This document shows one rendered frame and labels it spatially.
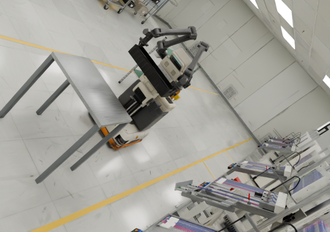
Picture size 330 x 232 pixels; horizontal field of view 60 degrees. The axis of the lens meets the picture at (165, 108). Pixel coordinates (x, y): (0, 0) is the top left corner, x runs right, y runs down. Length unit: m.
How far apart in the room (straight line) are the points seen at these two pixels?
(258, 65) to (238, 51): 0.98
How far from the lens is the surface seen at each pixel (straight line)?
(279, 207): 2.83
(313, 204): 2.77
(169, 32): 2.87
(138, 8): 8.95
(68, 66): 2.33
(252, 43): 11.97
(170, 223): 2.09
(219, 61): 12.10
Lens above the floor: 1.86
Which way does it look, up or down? 19 degrees down
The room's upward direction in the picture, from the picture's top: 50 degrees clockwise
